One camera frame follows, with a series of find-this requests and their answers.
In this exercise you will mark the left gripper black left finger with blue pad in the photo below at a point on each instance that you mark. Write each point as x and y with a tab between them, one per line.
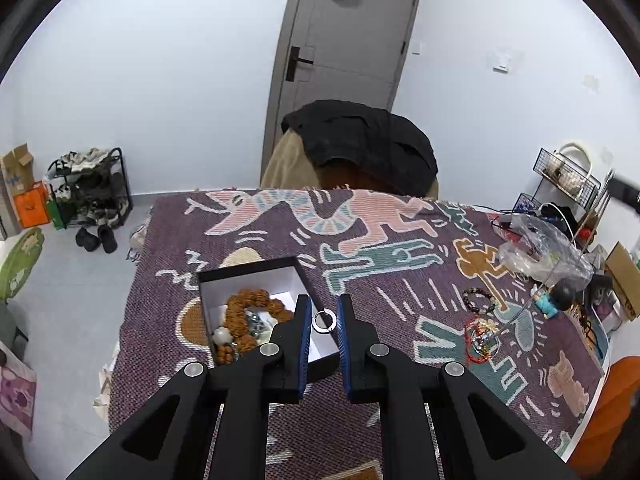
210	422

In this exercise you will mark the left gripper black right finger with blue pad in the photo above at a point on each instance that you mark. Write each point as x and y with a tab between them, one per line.
437	423

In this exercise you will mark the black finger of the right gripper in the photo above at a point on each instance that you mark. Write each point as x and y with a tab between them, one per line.
624	192

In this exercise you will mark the black jewelry box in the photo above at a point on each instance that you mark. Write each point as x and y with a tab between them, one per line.
251	299

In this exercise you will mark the white pearl bead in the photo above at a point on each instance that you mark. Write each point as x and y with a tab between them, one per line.
222	336

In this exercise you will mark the cardboard box on desk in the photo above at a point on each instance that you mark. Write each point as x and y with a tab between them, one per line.
626	280

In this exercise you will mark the clear plastic bag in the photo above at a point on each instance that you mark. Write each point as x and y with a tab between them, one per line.
536	249

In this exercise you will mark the black-haired doll figure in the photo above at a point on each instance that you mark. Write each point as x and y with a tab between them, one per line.
557	298

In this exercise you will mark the gold butterfly hair clip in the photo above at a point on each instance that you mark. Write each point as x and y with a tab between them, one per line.
486	328

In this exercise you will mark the black slippers pair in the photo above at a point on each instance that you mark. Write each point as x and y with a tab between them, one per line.
104	238

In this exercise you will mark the beige chair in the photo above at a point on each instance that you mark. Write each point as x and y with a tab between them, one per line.
289	167

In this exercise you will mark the pink patterned tote bag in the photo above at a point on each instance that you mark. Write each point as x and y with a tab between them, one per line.
17	393

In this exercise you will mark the black jacket on chair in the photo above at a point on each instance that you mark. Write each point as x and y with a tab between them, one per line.
372	144

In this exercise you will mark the black shoe rack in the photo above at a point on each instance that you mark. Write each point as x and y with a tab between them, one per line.
89	188

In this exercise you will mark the green floor mat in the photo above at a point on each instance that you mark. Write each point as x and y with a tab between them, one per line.
18	263

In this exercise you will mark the orange paper bag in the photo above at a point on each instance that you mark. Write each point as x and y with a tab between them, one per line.
31	206

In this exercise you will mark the grey door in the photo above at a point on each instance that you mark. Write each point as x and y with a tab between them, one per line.
358	47

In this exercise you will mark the cardboard box on floor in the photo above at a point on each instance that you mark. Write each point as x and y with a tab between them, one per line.
18	170

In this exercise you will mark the black wire basket shelf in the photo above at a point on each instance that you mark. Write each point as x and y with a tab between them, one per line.
565	171

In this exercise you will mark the white wall switch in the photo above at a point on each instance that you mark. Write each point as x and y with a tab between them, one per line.
502	63

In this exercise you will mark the black door handle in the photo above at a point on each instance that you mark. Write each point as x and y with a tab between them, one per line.
294	59

